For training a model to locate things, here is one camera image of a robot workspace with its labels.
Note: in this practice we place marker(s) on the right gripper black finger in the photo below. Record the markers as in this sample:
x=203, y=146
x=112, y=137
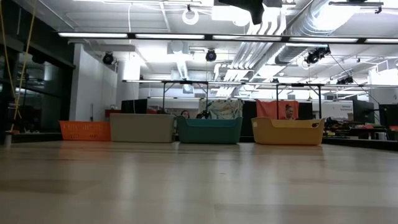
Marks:
x=252, y=7

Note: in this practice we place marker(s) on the black background robot arm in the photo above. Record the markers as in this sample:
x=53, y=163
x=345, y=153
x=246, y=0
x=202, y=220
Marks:
x=203, y=115

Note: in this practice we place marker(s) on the black ceiling spotlight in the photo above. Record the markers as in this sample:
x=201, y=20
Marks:
x=211, y=56
x=345, y=81
x=108, y=58
x=312, y=57

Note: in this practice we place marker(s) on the black beam with light strips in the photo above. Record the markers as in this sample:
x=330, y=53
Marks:
x=171, y=36

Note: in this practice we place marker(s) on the orange cloth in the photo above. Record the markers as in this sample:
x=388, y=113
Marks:
x=267, y=109

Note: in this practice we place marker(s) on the black ceiling track fixture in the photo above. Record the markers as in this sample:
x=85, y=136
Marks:
x=377, y=10

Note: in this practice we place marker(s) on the white patterned cloth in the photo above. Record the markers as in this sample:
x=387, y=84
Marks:
x=220, y=109

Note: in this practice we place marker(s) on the person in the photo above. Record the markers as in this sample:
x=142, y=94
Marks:
x=288, y=112
x=185, y=114

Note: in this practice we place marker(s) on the white sign board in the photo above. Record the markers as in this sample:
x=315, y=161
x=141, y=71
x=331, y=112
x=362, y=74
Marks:
x=337, y=109

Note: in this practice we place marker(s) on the yellow plastic bin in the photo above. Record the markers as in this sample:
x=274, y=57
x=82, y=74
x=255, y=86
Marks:
x=287, y=133

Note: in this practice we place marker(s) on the green plastic bin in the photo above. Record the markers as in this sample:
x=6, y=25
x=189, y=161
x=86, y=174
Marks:
x=208, y=132

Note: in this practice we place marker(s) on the black monitor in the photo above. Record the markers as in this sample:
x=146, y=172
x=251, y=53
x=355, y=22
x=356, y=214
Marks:
x=362, y=112
x=388, y=115
x=133, y=106

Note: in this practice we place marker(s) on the grey plastic bin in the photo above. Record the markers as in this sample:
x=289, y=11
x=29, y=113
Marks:
x=141, y=128

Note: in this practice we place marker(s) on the red box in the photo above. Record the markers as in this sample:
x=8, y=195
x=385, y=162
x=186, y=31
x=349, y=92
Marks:
x=112, y=113

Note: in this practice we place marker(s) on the orange mesh basket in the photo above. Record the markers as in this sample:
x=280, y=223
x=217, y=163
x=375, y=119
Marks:
x=84, y=130

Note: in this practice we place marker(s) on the black background rig frame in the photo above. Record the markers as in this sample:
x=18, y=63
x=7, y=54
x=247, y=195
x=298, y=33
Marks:
x=298, y=84
x=186, y=82

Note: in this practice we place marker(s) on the grey cylinder post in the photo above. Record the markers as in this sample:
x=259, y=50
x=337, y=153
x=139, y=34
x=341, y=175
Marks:
x=8, y=140

